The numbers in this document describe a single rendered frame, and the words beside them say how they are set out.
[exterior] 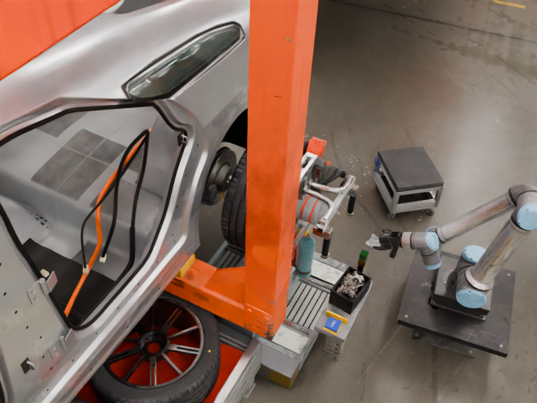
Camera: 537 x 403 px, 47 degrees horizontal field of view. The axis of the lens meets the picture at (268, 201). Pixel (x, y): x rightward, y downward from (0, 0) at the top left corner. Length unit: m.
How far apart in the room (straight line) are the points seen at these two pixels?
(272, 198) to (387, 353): 1.69
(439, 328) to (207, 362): 1.31
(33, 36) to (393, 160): 3.58
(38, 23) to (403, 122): 4.49
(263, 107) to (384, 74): 3.83
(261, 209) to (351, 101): 3.14
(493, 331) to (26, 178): 2.60
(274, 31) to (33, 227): 1.82
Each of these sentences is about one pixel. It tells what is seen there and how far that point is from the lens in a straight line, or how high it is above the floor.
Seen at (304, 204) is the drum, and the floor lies 0.91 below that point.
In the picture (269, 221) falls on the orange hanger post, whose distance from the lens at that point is 2.43.
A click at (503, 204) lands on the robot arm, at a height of 1.10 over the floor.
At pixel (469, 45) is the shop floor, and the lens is 6.56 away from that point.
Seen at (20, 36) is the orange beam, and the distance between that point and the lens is 0.99.
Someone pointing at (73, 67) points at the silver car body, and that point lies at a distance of 2.24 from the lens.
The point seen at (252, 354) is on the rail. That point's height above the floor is 0.39.
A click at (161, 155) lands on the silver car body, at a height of 1.20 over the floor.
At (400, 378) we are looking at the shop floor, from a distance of 3.69.
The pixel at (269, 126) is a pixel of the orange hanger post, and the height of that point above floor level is 1.83.
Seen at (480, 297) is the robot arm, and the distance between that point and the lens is 3.32.
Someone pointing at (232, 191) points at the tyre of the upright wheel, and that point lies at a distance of 2.99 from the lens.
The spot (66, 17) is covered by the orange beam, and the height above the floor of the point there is 2.65.
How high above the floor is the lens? 3.14
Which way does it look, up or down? 45 degrees down
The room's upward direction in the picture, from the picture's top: 3 degrees clockwise
